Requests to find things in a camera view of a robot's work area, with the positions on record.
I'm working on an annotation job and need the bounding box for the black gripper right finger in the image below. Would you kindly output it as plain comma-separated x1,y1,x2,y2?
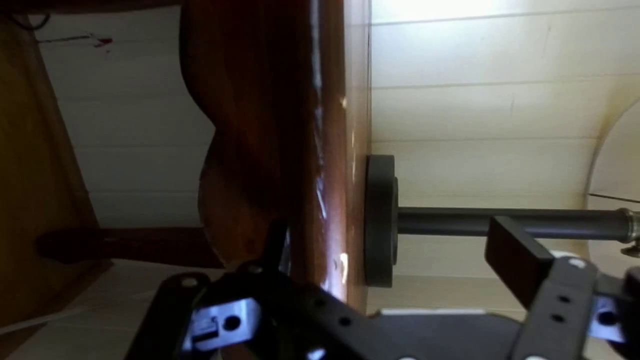
484,215,600,360

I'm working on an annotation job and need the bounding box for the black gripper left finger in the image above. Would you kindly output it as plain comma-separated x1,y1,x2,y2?
124,219,376,360

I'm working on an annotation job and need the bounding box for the brown wooden table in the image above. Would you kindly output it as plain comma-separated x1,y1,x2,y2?
37,0,372,316

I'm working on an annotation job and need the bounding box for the black lamp with white shade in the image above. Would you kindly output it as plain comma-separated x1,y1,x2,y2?
365,98,640,316

